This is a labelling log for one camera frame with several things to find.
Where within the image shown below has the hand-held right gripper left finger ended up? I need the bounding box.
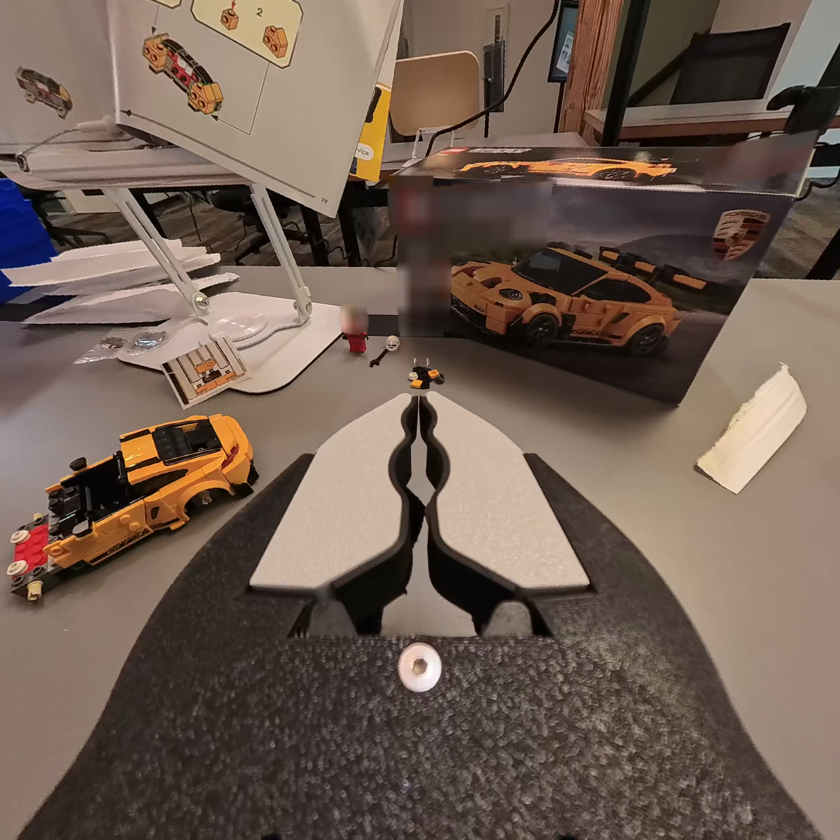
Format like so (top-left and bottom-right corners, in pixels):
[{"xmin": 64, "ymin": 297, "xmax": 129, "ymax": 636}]
[{"xmin": 249, "ymin": 393, "xmax": 425, "ymax": 595}]

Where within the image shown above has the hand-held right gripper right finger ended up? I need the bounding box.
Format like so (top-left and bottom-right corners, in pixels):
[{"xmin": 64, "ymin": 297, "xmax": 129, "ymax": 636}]
[{"xmin": 419, "ymin": 392, "xmax": 592, "ymax": 595}]

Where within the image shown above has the orange lego car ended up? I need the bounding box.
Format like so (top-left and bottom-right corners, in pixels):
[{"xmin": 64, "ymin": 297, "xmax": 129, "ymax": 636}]
[{"xmin": 7, "ymin": 413, "xmax": 259, "ymax": 604}]

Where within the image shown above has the lego sticker sheet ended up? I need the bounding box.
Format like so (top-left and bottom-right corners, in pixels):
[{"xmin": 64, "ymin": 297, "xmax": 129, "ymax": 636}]
[{"xmin": 161, "ymin": 338, "xmax": 249, "ymax": 410}]

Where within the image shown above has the lego set box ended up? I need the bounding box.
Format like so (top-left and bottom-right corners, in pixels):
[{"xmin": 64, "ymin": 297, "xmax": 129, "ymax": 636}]
[{"xmin": 388, "ymin": 143, "xmax": 822, "ymax": 405}]

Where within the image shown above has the lego instruction booklet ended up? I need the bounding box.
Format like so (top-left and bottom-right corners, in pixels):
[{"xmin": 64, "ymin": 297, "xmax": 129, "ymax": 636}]
[{"xmin": 0, "ymin": 0, "xmax": 405, "ymax": 218}]

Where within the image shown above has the white book stand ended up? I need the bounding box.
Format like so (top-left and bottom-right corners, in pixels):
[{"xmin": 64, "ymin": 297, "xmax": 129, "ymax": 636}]
[{"xmin": 0, "ymin": 147, "xmax": 370, "ymax": 396}]

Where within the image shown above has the clear bag of dark parts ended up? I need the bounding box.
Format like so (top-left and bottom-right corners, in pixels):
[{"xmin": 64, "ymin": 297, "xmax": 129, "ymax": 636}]
[
  {"xmin": 73, "ymin": 333, "xmax": 130, "ymax": 366},
  {"xmin": 118, "ymin": 330, "xmax": 172, "ymax": 359}
]

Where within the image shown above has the torn white paper strip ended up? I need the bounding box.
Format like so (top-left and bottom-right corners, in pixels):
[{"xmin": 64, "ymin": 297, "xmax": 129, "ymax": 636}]
[{"xmin": 696, "ymin": 362, "xmax": 809, "ymax": 495}]

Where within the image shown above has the black chair base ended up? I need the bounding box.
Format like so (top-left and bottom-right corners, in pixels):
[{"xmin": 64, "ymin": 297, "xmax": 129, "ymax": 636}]
[{"xmin": 210, "ymin": 190, "xmax": 309, "ymax": 266}]

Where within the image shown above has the white paper bag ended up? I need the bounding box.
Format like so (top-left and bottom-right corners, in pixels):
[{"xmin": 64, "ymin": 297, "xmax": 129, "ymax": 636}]
[
  {"xmin": 23, "ymin": 272, "xmax": 240, "ymax": 326},
  {"xmin": 0, "ymin": 238, "xmax": 221, "ymax": 287}
]

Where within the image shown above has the yellow box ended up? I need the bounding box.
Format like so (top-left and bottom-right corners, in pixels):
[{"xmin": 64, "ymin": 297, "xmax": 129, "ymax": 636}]
[{"xmin": 348, "ymin": 84, "xmax": 394, "ymax": 184}]

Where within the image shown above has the empty blue plastic bin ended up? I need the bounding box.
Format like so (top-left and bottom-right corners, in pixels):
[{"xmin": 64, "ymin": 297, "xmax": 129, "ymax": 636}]
[{"xmin": 0, "ymin": 177, "xmax": 57, "ymax": 307}]

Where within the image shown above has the beige chair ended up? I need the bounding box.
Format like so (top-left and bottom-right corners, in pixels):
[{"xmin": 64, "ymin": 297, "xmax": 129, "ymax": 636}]
[{"xmin": 390, "ymin": 51, "xmax": 482, "ymax": 143}]

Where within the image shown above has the black slanted beam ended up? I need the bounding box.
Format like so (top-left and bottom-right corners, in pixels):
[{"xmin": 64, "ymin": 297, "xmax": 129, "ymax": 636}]
[{"xmin": 804, "ymin": 131, "xmax": 840, "ymax": 280}]

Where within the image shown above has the wooden pillar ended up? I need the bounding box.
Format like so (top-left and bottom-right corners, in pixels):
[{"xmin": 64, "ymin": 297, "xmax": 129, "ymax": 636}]
[{"xmin": 560, "ymin": 0, "xmax": 625, "ymax": 146}]

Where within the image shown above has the black mesh chair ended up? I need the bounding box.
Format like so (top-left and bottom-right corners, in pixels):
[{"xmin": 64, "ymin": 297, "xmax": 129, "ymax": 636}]
[{"xmin": 669, "ymin": 23, "xmax": 792, "ymax": 106}]

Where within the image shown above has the white wire stand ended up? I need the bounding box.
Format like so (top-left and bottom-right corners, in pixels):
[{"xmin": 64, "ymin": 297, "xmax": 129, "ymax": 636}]
[{"xmin": 409, "ymin": 128, "xmax": 461, "ymax": 162}]

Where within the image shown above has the black cable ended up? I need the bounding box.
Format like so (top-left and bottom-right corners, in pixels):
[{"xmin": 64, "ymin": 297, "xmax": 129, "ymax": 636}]
[{"xmin": 413, "ymin": 0, "xmax": 563, "ymax": 159}]

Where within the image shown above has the brown desk with black frame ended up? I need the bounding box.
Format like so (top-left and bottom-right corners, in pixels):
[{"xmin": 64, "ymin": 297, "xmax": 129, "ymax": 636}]
[{"xmin": 584, "ymin": 105, "xmax": 840, "ymax": 143}]

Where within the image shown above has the black wall device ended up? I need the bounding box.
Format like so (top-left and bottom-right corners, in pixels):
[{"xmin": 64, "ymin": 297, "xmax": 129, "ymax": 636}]
[{"xmin": 482, "ymin": 5, "xmax": 508, "ymax": 113}]

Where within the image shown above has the black metal post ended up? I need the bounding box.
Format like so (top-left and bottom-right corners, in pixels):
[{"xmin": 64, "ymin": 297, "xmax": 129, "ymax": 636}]
[{"xmin": 600, "ymin": 0, "xmax": 655, "ymax": 147}]

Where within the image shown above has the wall mounted tablet screen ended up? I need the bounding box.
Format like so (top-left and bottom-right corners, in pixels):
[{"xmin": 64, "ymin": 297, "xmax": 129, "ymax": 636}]
[{"xmin": 548, "ymin": 0, "xmax": 582, "ymax": 84}]

